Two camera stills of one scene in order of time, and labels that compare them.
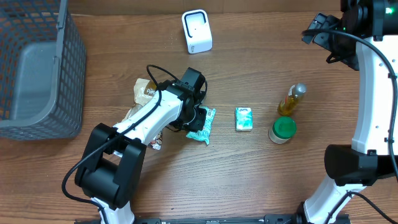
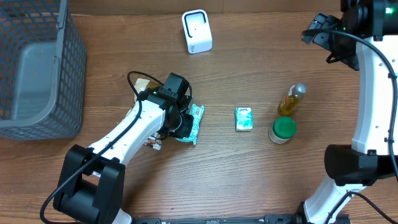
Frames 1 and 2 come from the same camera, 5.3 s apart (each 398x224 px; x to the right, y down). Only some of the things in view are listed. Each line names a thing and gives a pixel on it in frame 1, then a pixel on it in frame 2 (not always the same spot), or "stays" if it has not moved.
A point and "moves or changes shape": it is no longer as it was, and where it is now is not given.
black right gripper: (319, 27) stays
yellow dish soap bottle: (289, 103) stays
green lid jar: (283, 129) stays
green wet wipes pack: (203, 134) moves or changes shape
